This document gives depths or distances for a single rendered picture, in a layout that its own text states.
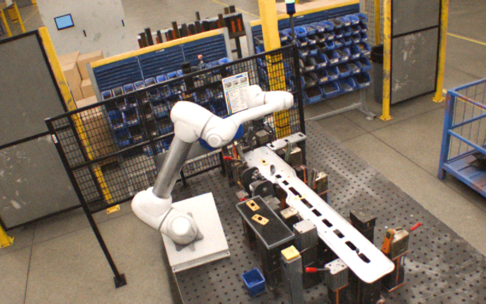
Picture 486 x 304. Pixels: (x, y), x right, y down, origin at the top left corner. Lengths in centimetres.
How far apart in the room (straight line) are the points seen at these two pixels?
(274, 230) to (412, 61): 384
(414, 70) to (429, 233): 318
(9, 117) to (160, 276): 199
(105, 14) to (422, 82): 607
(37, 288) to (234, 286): 217
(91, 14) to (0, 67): 488
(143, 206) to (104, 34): 668
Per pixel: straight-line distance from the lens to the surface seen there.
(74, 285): 378
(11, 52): 384
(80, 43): 866
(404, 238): 199
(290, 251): 177
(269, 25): 304
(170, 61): 420
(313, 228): 195
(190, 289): 234
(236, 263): 240
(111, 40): 866
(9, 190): 438
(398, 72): 520
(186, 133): 194
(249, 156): 275
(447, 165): 410
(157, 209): 219
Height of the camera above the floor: 241
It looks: 30 degrees down
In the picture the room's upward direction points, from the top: 10 degrees counter-clockwise
